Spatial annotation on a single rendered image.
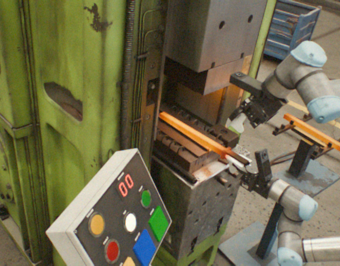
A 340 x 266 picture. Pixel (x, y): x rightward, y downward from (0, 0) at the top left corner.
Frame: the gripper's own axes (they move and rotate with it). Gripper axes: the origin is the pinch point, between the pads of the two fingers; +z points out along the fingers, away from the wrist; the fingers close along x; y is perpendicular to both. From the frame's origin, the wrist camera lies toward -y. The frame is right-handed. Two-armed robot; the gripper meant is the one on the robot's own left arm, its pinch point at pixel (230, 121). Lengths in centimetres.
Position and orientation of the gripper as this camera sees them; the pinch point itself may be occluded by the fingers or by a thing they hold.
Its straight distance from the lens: 114.3
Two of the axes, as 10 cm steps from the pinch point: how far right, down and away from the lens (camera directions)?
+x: 7.1, -3.3, 6.2
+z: -4.2, 5.1, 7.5
